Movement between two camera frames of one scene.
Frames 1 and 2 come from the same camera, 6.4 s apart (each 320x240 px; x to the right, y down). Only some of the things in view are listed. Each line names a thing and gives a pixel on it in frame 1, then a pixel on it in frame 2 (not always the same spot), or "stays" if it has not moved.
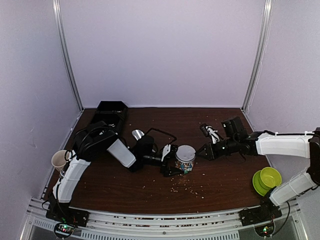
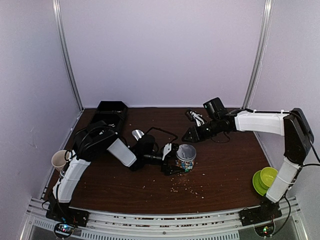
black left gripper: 164,169 stays
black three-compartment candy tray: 113,112 stays
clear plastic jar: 186,167 stays
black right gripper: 211,154 to 196,137
